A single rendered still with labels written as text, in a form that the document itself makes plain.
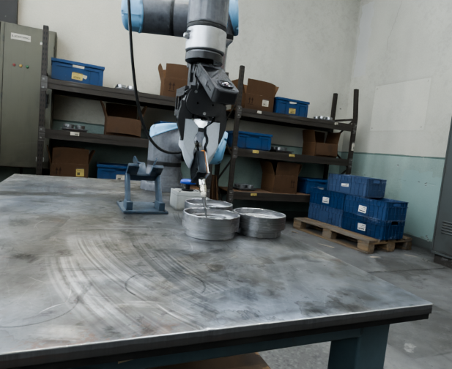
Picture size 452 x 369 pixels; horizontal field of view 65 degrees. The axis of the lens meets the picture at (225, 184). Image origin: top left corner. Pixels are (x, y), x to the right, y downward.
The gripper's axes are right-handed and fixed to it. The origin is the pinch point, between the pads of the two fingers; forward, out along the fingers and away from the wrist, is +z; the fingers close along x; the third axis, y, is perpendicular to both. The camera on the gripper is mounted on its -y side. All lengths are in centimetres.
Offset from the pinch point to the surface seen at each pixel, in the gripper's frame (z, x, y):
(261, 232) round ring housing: 11.9, -11.3, -7.0
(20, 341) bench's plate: 12.9, 25.0, -35.0
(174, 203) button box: 11.7, -2.4, 22.0
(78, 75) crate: -64, 18, 354
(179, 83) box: -74, -90, 350
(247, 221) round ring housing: 10.0, -8.7, -5.9
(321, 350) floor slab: 93, -99, 71
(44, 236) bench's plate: 13.0, 25.2, -4.2
